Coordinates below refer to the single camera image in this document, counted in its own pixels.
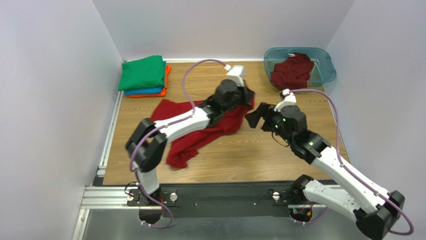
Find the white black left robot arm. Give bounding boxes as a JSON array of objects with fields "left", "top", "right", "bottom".
[{"left": 124, "top": 79, "right": 255, "bottom": 205}]

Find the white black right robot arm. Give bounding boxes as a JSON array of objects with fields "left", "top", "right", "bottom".
[{"left": 245, "top": 102, "right": 405, "bottom": 240}]

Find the dark red t shirt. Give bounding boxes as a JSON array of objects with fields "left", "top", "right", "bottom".
[{"left": 270, "top": 52, "right": 315, "bottom": 91}]

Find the teal plastic bin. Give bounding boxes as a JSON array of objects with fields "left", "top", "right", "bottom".
[{"left": 263, "top": 47, "right": 337, "bottom": 90}]

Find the orange folded t shirt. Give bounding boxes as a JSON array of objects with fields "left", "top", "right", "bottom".
[{"left": 126, "top": 64, "right": 172, "bottom": 99}]

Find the blue folded t shirt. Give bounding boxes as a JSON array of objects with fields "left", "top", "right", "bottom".
[{"left": 124, "top": 61, "right": 167, "bottom": 97}]

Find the green folded t shirt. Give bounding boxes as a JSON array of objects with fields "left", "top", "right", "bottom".
[{"left": 118, "top": 55, "right": 165, "bottom": 91}]

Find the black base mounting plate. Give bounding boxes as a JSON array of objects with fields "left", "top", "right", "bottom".
[{"left": 124, "top": 181, "right": 314, "bottom": 220}]

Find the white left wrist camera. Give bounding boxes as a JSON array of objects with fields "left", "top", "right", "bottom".
[{"left": 223, "top": 64, "right": 246, "bottom": 87}]

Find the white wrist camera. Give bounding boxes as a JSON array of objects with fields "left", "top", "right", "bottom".
[
  {"left": 273, "top": 89, "right": 297, "bottom": 112},
  {"left": 223, "top": 64, "right": 246, "bottom": 87}
]

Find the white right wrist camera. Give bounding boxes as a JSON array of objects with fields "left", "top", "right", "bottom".
[{"left": 273, "top": 89, "right": 297, "bottom": 112}]

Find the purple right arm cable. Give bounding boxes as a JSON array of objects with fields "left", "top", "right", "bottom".
[{"left": 289, "top": 88, "right": 415, "bottom": 236}]

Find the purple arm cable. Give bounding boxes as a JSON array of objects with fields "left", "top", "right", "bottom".
[
  {"left": 289, "top": 88, "right": 415, "bottom": 236},
  {"left": 129, "top": 58, "right": 231, "bottom": 230}
]

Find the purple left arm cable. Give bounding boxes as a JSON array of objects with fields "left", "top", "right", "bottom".
[{"left": 129, "top": 58, "right": 231, "bottom": 230}]

